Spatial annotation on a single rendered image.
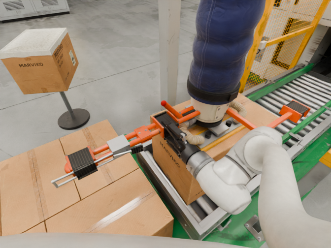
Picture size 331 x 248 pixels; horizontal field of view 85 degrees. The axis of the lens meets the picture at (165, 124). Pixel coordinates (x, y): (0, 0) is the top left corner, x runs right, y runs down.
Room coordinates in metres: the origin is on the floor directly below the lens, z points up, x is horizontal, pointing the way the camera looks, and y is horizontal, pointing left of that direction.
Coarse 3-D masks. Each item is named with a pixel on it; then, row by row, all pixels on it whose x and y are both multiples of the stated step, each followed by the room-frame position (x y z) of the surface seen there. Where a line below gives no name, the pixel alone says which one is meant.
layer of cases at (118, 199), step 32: (96, 128) 1.06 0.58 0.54; (32, 160) 0.74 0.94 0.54; (64, 160) 0.74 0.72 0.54; (128, 160) 0.74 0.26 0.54; (0, 192) 0.51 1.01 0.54; (32, 192) 0.51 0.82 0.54; (64, 192) 0.51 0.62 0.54; (96, 192) 0.51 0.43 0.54; (128, 192) 0.51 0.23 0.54; (0, 224) 0.33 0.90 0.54; (32, 224) 0.33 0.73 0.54; (64, 224) 0.33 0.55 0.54; (96, 224) 0.33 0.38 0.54; (128, 224) 0.33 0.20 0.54; (160, 224) 0.33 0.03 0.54
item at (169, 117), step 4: (164, 112) 0.60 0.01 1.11; (168, 112) 0.60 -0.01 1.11; (156, 116) 0.58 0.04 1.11; (160, 116) 0.59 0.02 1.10; (164, 116) 0.59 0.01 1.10; (168, 116) 0.59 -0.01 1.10; (172, 116) 0.57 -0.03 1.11; (152, 120) 0.57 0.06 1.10; (156, 120) 0.55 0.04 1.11; (168, 120) 0.56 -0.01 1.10; (172, 120) 0.56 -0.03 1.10; (176, 120) 0.55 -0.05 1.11; (156, 124) 0.54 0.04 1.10; (160, 124) 0.52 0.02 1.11; (176, 124) 0.53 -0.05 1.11; (156, 128) 0.54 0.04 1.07; (160, 128) 0.51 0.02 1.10; (164, 132) 0.51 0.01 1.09; (168, 132) 0.51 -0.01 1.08
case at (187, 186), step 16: (240, 96) 0.94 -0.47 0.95; (160, 112) 0.79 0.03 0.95; (256, 112) 0.79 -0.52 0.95; (192, 128) 0.66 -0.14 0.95; (160, 144) 0.67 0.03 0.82; (224, 144) 0.55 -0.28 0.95; (160, 160) 0.67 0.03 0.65; (176, 160) 0.53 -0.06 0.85; (176, 176) 0.52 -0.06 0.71; (192, 176) 0.42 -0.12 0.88; (192, 192) 0.43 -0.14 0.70
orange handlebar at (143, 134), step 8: (184, 112) 0.63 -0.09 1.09; (232, 112) 0.62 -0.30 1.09; (288, 112) 0.63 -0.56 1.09; (184, 120) 0.58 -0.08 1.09; (240, 120) 0.58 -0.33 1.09; (280, 120) 0.57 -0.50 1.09; (136, 128) 0.51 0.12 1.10; (144, 128) 0.51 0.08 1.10; (152, 128) 0.53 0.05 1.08; (248, 128) 0.54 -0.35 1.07; (128, 136) 0.48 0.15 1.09; (136, 136) 0.49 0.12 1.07; (144, 136) 0.47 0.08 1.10; (152, 136) 0.48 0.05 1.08; (136, 144) 0.45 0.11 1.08; (96, 152) 0.40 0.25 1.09; (64, 168) 0.33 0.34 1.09
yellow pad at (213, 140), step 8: (224, 120) 0.70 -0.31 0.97; (232, 120) 0.70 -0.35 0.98; (232, 128) 0.63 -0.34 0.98; (240, 128) 0.64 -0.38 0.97; (208, 136) 0.56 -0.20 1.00; (216, 136) 0.58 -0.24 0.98; (224, 136) 0.59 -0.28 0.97; (192, 144) 0.54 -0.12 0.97; (208, 144) 0.53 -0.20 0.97; (216, 144) 0.54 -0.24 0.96
